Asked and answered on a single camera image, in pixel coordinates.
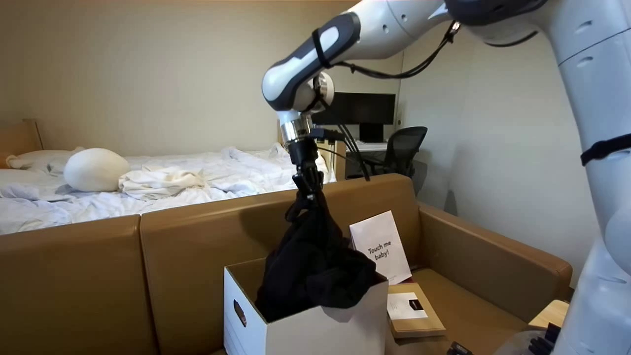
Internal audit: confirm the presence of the white paper sign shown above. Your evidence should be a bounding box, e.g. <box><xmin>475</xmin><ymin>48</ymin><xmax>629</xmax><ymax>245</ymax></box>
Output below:
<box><xmin>349</xmin><ymin>212</ymin><xmax>412</xmax><ymax>285</ymax></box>

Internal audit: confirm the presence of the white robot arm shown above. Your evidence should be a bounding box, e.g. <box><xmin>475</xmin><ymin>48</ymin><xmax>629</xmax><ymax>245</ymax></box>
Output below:
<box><xmin>262</xmin><ymin>0</ymin><xmax>631</xmax><ymax>355</ymax></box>

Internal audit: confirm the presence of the bed with white sheets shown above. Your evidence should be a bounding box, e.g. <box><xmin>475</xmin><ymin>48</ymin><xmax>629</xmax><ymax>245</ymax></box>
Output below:
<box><xmin>0</xmin><ymin>117</ymin><xmax>339</xmax><ymax>238</ymax></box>

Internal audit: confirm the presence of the black computer monitor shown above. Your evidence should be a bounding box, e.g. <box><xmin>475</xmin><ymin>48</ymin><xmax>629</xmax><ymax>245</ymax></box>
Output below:
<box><xmin>314</xmin><ymin>94</ymin><xmax>397</xmax><ymax>143</ymax></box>

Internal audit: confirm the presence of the black office chair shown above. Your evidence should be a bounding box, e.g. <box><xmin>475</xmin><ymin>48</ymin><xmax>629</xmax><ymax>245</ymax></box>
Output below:
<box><xmin>347</xmin><ymin>127</ymin><xmax>428</xmax><ymax>178</ymax></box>

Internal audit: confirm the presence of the white cardboard box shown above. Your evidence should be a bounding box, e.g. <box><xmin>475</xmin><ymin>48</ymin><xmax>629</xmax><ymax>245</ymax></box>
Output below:
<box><xmin>223</xmin><ymin>259</ymin><xmax>387</xmax><ymax>355</ymax></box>

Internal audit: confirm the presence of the brown flat box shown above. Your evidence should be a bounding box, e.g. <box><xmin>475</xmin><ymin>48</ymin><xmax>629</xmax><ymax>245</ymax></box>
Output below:
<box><xmin>387</xmin><ymin>283</ymin><xmax>446</xmax><ymax>340</ymax></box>

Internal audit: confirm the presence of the white flat pillow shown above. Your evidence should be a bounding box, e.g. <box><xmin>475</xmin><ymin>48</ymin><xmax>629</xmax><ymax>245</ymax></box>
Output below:
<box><xmin>6</xmin><ymin>151</ymin><xmax>73</xmax><ymax>172</ymax></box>

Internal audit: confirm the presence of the tan leather sofa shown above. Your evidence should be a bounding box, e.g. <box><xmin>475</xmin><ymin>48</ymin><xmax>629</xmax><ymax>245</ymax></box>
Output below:
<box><xmin>0</xmin><ymin>176</ymin><xmax>572</xmax><ymax>355</ymax></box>

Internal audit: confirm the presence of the black shirt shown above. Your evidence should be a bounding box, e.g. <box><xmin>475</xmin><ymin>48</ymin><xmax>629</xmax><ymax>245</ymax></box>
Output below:
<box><xmin>257</xmin><ymin>192</ymin><xmax>383</xmax><ymax>322</ymax></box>

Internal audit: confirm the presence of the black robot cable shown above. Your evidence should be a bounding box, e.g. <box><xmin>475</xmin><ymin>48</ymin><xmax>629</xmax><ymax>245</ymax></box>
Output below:
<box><xmin>308</xmin><ymin>19</ymin><xmax>462</xmax><ymax>180</ymax></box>

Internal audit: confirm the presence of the white round pillow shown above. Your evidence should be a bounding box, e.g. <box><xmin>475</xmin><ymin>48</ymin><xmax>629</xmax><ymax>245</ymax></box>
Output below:
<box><xmin>63</xmin><ymin>149</ymin><xmax>130</xmax><ymax>192</ymax></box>

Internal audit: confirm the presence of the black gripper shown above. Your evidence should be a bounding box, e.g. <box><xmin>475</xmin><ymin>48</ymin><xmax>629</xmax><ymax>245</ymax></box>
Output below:
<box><xmin>284</xmin><ymin>123</ymin><xmax>326</xmax><ymax>198</ymax></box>

